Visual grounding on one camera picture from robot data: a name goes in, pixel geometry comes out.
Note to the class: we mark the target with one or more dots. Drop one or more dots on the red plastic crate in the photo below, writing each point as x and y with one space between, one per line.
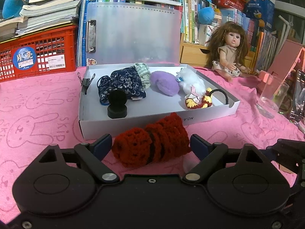
36 54

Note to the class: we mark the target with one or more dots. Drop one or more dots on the white shallow cardboard box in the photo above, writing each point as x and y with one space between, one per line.
93 117

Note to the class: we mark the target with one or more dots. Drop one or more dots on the blue white doraemon plush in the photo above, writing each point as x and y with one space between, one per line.
11 9

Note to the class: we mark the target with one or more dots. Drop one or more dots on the stack of books on crate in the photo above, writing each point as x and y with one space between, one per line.
37 15

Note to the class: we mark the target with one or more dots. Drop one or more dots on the smartphone with lit screen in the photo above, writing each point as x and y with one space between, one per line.
296 110

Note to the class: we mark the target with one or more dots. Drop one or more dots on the purple fluffy scrunchie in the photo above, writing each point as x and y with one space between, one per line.
165 82

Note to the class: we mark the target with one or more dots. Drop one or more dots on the green checked scrunchie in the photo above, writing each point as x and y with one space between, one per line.
144 74

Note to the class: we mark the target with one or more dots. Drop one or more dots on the red knitted scrunchie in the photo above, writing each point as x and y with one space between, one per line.
157 142

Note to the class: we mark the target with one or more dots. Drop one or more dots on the blue plush ball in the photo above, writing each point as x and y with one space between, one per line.
206 15

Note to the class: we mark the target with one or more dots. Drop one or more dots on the wooden drawer shelf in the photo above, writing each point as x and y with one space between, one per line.
194 55

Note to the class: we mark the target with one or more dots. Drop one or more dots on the navy floral scrunchie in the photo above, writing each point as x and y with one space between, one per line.
126 79

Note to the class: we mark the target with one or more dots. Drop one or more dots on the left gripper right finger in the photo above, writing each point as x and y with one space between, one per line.
211 158

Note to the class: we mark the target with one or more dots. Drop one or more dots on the pink phone stand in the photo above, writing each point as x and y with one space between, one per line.
289 59

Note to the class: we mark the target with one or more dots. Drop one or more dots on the clear glass mug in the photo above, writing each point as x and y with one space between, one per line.
275 98

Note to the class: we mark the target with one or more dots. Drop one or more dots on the black binder clip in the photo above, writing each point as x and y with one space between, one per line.
85 82

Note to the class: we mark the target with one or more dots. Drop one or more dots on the brown haired baby doll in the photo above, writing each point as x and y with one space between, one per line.
228 46

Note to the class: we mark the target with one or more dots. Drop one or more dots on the white fluffy scrunchie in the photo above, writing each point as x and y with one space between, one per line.
188 79

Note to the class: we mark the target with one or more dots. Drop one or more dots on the black round puck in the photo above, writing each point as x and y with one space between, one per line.
117 97
115 112

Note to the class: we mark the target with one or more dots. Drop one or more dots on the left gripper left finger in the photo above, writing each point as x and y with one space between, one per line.
91 156

